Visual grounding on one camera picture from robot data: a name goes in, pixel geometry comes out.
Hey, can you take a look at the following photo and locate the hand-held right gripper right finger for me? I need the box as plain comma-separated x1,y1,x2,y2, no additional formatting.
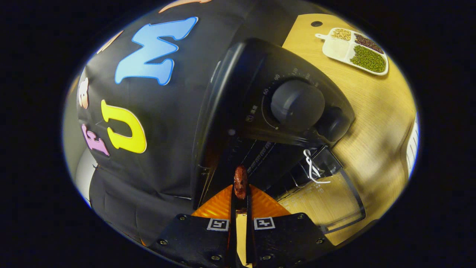
245,184,335,267

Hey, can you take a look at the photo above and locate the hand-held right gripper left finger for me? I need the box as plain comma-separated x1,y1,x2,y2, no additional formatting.
149,184,238,268

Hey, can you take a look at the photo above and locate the brown meat piece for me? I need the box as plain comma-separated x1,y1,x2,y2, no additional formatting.
234,165,248,200

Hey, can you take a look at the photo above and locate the black electric oven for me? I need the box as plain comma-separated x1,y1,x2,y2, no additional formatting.
190,37,367,233

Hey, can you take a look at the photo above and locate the black backdrop cloth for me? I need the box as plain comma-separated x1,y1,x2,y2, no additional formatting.
63,0,298,246

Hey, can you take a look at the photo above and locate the white rectangular dish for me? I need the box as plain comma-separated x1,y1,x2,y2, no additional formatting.
405,112,421,179

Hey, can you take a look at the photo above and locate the white divided dish with beans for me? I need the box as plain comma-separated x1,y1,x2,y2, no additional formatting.
315,27,389,76

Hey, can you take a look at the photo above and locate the white string loop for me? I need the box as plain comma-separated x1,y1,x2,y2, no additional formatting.
303,149,331,185

